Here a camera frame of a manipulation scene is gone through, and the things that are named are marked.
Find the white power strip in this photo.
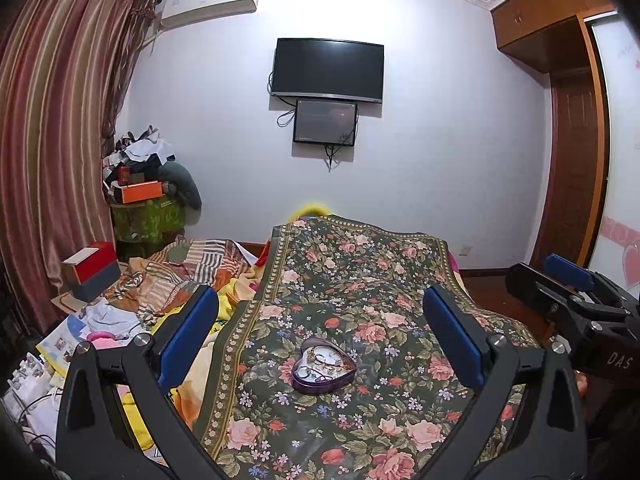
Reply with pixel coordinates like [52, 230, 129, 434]
[5, 352, 44, 397]

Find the striped patchwork quilt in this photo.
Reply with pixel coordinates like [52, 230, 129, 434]
[117, 237, 261, 311]

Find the colourful booklet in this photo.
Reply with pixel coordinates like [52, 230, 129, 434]
[36, 315, 86, 378]

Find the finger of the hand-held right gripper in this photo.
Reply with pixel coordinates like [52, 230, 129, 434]
[505, 262, 583, 333]
[544, 254, 626, 311]

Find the striped red curtain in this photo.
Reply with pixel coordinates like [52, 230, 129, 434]
[0, 0, 161, 331]

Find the floral blanket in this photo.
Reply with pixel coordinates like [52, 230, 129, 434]
[192, 215, 543, 480]

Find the brown wooden door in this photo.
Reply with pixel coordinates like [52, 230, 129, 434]
[530, 67, 608, 271]

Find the orange box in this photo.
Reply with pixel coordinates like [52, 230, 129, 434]
[111, 181, 165, 205]

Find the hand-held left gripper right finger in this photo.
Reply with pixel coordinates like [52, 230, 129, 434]
[422, 284, 588, 480]

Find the white cloth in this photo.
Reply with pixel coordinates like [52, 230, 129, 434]
[82, 300, 142, 342]

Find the green cloth-covered box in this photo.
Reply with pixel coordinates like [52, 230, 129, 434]
[111, 195, 186, 247]

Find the small black monitor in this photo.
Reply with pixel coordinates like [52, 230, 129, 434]
[293, 99, 359, 147]

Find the white air conditioner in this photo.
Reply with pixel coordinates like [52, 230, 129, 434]
[159, 0, 262, 31]

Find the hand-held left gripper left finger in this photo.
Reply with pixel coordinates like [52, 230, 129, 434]
[55, 284, 223, 480]

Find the yellow printed blanket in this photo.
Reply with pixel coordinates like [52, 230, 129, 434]
[117, 280, 261, 456]

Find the white sliding wardrobe door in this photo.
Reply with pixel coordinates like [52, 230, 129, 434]
[587, 12, 640, 301]

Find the brown overhead cabinet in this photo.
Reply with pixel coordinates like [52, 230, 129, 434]
[490, 0, 618, 73]

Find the black wall television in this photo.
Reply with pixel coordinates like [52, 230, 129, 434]
[270, 37, 385, 104]

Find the pile of clothes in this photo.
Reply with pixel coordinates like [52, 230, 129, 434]
[102, 127, 176, 182]

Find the red and white box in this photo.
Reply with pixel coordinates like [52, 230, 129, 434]
[62, 241, 122, 304]

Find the purple heart-shaped box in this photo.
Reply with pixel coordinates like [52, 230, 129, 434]
[291, 338, 358, 395]

